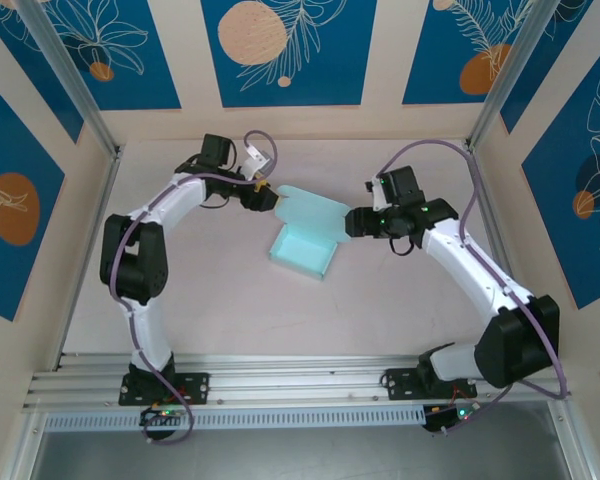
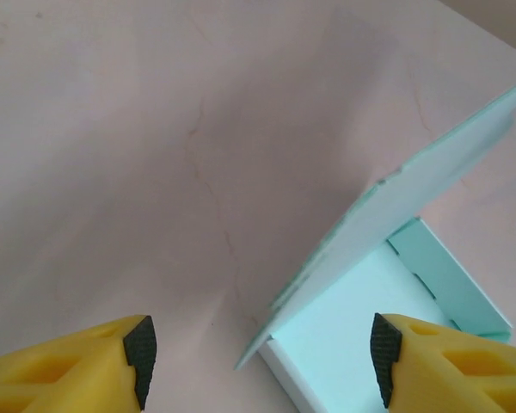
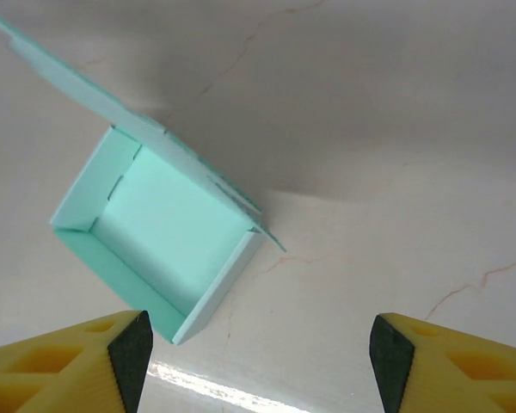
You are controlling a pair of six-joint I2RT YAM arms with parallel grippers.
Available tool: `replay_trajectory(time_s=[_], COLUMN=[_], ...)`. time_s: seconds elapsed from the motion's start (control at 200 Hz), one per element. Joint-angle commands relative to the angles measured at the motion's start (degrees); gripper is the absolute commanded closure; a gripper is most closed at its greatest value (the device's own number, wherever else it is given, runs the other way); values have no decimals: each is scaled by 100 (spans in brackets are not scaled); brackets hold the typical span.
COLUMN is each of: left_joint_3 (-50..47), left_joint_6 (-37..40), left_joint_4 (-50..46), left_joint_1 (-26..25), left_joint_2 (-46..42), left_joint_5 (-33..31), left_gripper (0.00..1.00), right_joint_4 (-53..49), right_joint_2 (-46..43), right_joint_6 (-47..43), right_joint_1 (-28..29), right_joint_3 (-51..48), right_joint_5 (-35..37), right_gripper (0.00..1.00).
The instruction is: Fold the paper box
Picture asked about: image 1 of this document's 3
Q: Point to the light blue paper box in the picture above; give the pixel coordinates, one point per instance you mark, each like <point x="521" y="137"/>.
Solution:
<point x="305" y="250"/>

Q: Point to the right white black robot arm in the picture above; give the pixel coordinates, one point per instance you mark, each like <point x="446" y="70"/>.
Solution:
<point x="480" y="270"/>

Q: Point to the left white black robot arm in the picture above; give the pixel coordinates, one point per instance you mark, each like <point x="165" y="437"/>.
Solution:
<point x="147" y="330"/>

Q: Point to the small controller circuit board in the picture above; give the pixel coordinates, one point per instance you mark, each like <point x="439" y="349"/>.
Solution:
<point x="452" y="416"/>
<point x="162" y="415"/>

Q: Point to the grey metal sheet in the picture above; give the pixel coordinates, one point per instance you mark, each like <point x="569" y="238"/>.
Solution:
<point x="305" y="457"/>

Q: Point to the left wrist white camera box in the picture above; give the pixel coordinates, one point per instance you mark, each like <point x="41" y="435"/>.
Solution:
<point x="256" y="161"/>

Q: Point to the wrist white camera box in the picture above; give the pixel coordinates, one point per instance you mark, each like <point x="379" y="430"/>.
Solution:
<point x="256" y="161"/>
<point x="375" y="195"/>

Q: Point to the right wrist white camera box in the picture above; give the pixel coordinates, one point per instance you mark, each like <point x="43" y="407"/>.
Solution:
<point x="375" y="195"/>

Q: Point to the aluminium side rail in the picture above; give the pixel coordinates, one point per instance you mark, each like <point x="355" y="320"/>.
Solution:
<point x="87" y="260"/>
<point x="500" y="240"/>

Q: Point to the blue floral wall panel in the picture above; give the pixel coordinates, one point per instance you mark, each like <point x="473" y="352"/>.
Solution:
<point x="145" y="75"/>
<point x="49" y="85"/>
<point x="430" y="60"/>
<point x="555" y="225"/>
<point x="330" y="75"/>
<point x="10" y="150"/>
<point x="545" y="75"/>

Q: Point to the aluminium frame post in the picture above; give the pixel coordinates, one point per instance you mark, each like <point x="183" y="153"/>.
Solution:
<point x="505" y="85"/>
<point x="75" y="90"/>

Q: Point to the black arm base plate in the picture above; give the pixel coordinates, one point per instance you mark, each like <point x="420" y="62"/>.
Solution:
<point x="197" y="387"/>
<point x="400" y="384"/>

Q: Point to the aluminium rail beam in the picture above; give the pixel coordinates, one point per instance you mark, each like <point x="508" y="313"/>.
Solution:
<point x="290" y="380"/>

